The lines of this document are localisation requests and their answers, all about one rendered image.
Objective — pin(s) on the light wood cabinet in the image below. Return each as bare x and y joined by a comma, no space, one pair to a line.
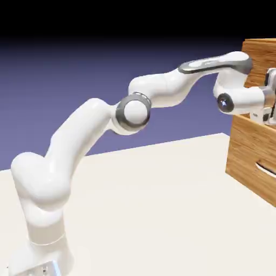
258,54

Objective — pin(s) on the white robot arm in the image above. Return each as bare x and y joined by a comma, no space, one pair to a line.
54,172

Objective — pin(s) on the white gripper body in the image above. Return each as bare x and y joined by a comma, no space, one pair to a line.
273,75

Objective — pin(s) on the light wood drawer front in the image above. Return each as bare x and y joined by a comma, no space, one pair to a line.
243,151

